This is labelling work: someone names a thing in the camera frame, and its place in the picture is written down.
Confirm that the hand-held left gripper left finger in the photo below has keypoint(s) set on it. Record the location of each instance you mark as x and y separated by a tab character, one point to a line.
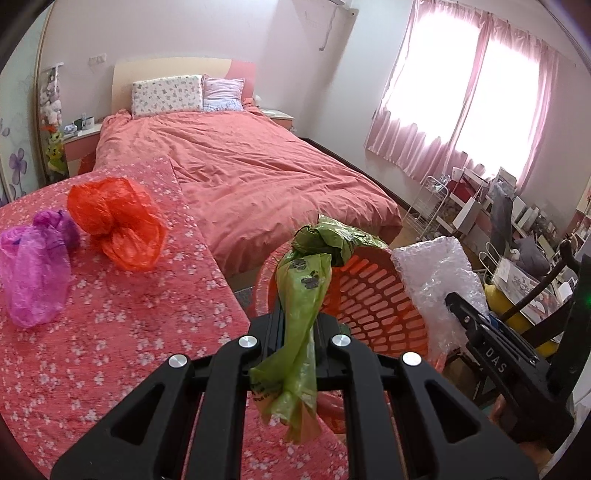
272	332

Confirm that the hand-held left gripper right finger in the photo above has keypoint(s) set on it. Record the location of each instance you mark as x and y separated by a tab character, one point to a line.
325	350

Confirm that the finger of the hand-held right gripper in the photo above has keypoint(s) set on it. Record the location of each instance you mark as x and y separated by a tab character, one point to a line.
464	314

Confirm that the light green plastic bag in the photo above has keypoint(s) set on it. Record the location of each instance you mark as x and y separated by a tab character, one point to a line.
300	295

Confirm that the bubble wrap sheet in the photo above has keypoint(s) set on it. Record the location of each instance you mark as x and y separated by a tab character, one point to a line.
429	272

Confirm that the orange plastic laundry basket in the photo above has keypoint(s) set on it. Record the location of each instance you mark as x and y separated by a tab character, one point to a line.
369	300

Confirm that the person's right hand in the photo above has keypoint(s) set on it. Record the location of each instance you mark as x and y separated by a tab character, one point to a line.
498	413

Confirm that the yellow round object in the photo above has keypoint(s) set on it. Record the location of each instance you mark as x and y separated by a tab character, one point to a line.
517	323

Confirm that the grey office chair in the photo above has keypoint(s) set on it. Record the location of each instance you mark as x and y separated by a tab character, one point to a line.
502	217

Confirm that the white desk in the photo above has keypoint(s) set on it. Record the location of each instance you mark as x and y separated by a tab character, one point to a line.
466	203

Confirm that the red floral bedspread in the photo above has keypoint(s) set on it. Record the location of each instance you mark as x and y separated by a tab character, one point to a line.
138	323

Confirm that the bed with pink duvet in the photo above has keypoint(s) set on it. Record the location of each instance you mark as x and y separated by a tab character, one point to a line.
258	175

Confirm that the large red plastic bag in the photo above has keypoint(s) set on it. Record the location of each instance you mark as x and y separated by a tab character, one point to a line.
106	207

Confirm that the pink and white nightstand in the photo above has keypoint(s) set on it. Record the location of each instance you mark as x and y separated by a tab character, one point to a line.
81	147
279	119

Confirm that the pink curtain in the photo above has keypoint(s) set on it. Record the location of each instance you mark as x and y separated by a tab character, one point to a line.
461	92

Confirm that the pink striped pillow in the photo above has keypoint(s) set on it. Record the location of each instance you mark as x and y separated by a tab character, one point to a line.
224	92

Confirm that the magenta plastic bag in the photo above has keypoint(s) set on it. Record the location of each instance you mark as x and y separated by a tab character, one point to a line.
32	267

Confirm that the white patterned pillow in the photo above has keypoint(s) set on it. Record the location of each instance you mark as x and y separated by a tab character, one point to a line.
166	94

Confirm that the dark mug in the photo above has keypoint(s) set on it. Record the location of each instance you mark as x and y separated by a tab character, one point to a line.
85	122

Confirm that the green plush toy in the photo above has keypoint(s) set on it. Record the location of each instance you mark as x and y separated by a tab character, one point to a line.
56	150

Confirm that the beige and pink headboard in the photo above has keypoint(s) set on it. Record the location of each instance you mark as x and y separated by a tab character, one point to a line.
171	67

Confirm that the floral sliding door wardrobe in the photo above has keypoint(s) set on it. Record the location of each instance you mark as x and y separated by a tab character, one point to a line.
21	138

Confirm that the clear tube of plush toys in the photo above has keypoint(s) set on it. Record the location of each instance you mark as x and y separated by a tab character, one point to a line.
51	97

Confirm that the wall power outlet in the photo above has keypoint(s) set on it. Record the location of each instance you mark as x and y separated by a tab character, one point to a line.
97	59

